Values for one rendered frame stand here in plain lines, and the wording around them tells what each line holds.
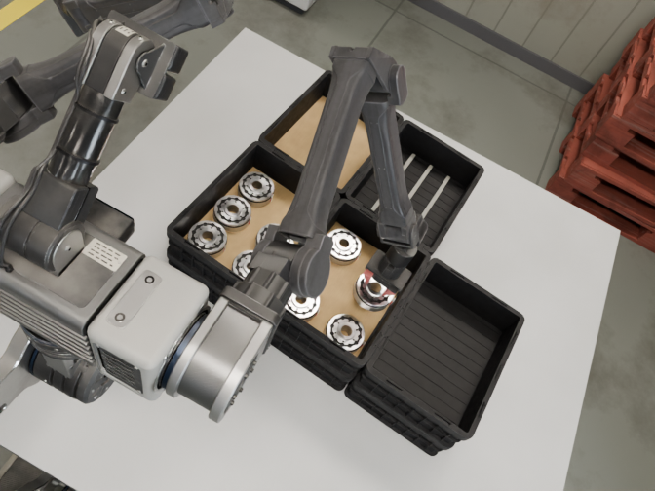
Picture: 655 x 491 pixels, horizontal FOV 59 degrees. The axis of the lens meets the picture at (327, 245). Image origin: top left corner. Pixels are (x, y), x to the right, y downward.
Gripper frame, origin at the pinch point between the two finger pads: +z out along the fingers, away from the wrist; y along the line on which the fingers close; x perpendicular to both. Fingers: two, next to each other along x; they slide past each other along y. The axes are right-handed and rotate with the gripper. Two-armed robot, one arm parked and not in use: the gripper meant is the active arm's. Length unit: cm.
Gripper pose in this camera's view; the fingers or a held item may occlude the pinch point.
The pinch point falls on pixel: (376, 286)
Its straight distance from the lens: 149.2
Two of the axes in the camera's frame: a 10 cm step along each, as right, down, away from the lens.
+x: -5.1, 6.3, -5.8
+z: -2.7, 5.2, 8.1
